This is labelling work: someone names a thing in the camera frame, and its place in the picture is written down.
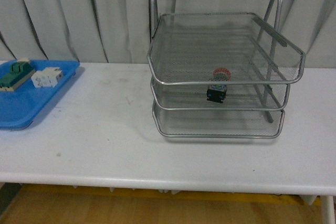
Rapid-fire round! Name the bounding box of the red emergency stop button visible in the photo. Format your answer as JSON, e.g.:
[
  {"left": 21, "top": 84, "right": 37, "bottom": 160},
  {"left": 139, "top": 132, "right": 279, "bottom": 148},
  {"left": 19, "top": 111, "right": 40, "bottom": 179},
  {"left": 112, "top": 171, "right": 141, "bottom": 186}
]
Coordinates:
[{"left": 206, "top": 67, "right": 232, "bottom": 103}]

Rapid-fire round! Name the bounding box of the silver mesh three-tier rack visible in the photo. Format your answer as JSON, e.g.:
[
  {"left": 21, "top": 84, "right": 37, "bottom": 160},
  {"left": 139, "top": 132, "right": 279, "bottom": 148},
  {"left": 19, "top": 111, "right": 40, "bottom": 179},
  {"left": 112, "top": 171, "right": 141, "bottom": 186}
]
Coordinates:
[{"left": 148, "top": 0, "right": 306, "bottom": 139}]

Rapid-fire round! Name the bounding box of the white curtain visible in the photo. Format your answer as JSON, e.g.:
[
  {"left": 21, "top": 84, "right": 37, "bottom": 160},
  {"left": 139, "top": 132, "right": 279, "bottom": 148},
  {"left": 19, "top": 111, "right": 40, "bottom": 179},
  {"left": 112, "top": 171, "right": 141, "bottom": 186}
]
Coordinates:
[{"left": 1, "top": 0, "right": 335, "bottom": 68}]

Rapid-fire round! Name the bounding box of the white terminal block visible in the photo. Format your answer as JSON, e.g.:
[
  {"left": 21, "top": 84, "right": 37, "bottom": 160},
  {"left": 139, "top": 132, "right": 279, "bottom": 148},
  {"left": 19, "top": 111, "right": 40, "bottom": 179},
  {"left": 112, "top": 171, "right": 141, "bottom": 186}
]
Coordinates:
[{"left": 31, "top": 67, "right": 64, "bottom": 88}]

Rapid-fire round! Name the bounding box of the white table leg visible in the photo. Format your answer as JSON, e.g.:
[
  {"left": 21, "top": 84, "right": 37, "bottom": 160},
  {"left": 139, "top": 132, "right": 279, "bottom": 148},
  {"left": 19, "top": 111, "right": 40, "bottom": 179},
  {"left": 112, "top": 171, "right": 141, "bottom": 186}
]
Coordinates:
[{"left": 320, "top": 196, "right": 335, "bottom": 224}]

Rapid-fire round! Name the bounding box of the green knife switch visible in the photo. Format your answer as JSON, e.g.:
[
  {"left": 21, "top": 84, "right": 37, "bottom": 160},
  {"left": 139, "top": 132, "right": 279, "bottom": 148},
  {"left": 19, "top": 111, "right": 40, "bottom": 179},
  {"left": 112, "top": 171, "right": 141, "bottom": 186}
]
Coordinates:
[{"left": 1, "top": 58, "right": 36, "bottom": 92}]

